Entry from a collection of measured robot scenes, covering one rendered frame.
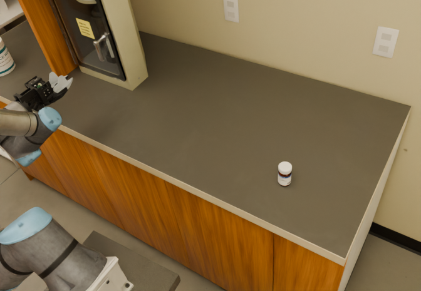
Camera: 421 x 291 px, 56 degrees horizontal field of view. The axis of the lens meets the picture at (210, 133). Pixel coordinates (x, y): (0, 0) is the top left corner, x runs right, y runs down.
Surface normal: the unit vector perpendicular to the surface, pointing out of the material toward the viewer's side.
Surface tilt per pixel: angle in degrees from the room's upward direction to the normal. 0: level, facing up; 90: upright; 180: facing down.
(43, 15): 90
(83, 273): 26
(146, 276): 0
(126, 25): 90
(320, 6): 90
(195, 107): 0
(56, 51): 90
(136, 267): 0
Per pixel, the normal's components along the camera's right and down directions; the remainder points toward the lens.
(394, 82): -0.54, 0.64
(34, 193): -0.11, -0.70
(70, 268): 0.20, -0.41
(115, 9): 0.84, 0.33
